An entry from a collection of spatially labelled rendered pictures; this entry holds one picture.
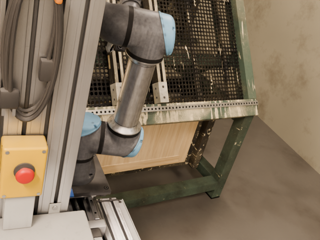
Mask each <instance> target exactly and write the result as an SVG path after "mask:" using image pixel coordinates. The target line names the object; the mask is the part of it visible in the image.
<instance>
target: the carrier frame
mask: <svg viewBox="0 0 320 240"><path fill-rule="evenodd" d="M252 119H253V116H249V117H241V118H232V120H234V121H233V124H232V126H231V129H230V131H229V133H228V136H227V138H226V141H225V143H224V146H223V148H222V151H221V153H220V156H219V158H218V161H217V163H216V166H215V168H214V167H213V166H212V165H211V164H210V163H209V162H208V161H207V160H206V159H205V158H204V157H203V152H204V150H205V147H206V144H207V142H208V139H209V136H210V133H211V131H212V128H213V125H214V123H215V120H206V121H199V123H198V125H197V128H196V131H195V133H194V136H193V139H192V142H191V145H190V148H189V151H188V154H187V157H186V159H185V162H179V163H173V164H167V165H160V166H155V167H148V168H142V169H136V170H128V171H122V172H115V173H109V174H105V177H111V176H117V175H122V174H129V173H135V172H140V171H147V170H154V169H160V168H166V167H172V166H178V165H184V164H188V165H189V166H190V167H191V168H196V169H197V170H198V172H199V173H200V174H201V175H202V176H203V177H200V178H195V179H190V180H184V181H178V182H174V183H168V184H163V185H158V186H153V187H148V188H143V189H138V190H131V191H126V192H121V193H116V194H111V195H106V196H100V197H96V199H102V198H113V197H115V198H116V199H118V200H122V199H123V201H124V203H125V205H126V207H127V209H130V208H134V207H138V206H143V205H148V204H152V203H156V202H161V201H165V200H171V199H175V198H180V197H184V196H189V195H193V194H198V193H202V192H205V193H206V194H207V195H208V196H209V197H210V198H211V199H214V198H219V197H220V194H221V192H222V189H223V187H224V185H225V182H226V180H227V178H228V175H229V173H230V171H231V168H232V166H233V164H234V161H235V159H236V157H237V155H238V152H239V150H240V148H241V145H242V143H243V140H244V138H245V136H246V133H247V131H248V129H249V126H250V124H251V122H252Z"/></svg>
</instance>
